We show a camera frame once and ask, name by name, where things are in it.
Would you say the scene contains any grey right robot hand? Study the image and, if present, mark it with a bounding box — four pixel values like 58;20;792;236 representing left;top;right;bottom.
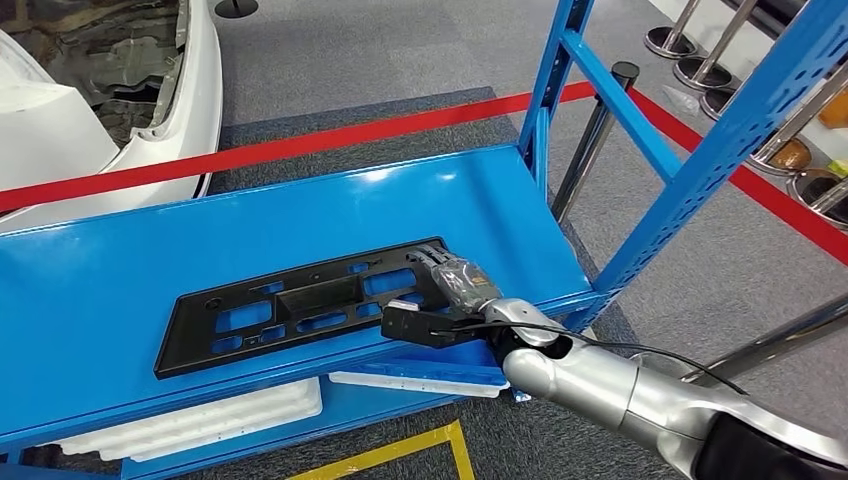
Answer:
405;242;506;318

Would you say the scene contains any long black plastic bracket part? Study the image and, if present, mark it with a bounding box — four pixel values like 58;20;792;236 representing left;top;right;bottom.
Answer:
153;236;465;380

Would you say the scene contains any blue metal shelf rack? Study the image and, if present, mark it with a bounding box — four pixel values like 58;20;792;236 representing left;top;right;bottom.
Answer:
0;0;848;480

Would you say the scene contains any blue plastic bin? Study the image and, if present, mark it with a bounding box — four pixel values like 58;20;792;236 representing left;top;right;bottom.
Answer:
344;341;511;389

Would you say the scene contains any white plastic bin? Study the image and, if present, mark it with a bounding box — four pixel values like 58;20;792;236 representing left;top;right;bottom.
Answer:
329;370;511;400

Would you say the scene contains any black-topped chrome stanchion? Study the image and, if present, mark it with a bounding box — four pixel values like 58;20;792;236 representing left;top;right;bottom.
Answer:
625;298;848;395
551;60;641;227

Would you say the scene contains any red barrier belt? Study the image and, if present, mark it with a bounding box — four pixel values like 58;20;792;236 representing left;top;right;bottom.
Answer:
0;81;598;215

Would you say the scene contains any white tray stack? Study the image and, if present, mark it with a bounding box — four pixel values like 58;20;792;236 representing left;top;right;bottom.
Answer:
56;377;324;464

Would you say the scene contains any clear plastic bag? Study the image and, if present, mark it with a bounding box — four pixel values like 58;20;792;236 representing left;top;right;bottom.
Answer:
661;84;702;119

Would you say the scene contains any black round stand base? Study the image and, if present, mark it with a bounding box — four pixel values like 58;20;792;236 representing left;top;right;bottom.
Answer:
213;0;260;20

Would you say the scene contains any orange cardboard box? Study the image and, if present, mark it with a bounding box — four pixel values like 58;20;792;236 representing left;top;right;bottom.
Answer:
818;89;848;130

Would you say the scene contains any white car body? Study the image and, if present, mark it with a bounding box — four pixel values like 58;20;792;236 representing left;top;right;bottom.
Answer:
0;0;225;233

